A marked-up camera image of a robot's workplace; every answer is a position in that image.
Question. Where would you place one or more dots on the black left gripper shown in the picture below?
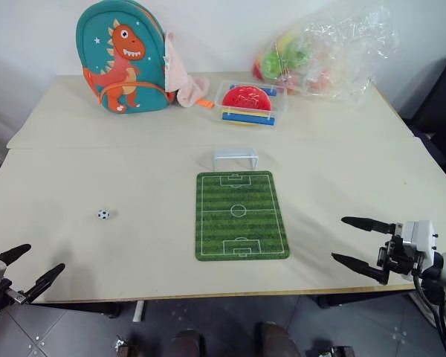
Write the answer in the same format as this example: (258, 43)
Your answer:
(3, 292)

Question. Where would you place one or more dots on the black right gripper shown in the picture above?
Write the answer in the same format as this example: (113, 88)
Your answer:
(395, 256)

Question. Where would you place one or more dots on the tiny soccer ball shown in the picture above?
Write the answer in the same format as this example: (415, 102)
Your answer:
(103, 214)

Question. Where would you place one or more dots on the green soccer field mat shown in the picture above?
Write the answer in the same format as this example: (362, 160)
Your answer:
(241, 215)

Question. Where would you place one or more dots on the black table base bar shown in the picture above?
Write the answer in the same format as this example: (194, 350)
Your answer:
(357, 299)

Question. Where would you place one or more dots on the white table leg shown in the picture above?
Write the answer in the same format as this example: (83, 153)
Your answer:
(138, 311)

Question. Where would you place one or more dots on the dark rounded shape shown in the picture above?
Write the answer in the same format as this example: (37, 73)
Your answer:
(277, 340)
(186, 344)

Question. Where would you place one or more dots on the black chair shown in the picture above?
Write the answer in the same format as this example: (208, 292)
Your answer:
(436, 108)

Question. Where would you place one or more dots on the small white toy goal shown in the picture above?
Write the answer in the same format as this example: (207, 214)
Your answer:
(235, 156)

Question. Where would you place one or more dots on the blue box clip bar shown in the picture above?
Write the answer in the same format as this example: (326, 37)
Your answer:
(248, 118)
(269, 90)

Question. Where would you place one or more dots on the yellow plastic plate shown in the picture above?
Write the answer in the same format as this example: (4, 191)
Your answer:
(241, 114)

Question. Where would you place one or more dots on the clear plastic box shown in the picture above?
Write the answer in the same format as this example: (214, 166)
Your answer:
(251, 104)

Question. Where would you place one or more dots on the red plastic plate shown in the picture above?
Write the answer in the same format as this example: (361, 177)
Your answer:
(247, 99)

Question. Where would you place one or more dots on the clear bag of toys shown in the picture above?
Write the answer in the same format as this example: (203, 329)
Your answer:
(323, 56)

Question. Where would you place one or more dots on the small orange whistle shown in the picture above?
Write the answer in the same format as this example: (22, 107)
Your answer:
(205, 103)

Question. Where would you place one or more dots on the teal dinosaur backpack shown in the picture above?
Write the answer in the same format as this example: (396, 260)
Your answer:
(120, 59)

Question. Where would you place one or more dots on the pink cloth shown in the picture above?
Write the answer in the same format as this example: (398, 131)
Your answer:
(182, 80)

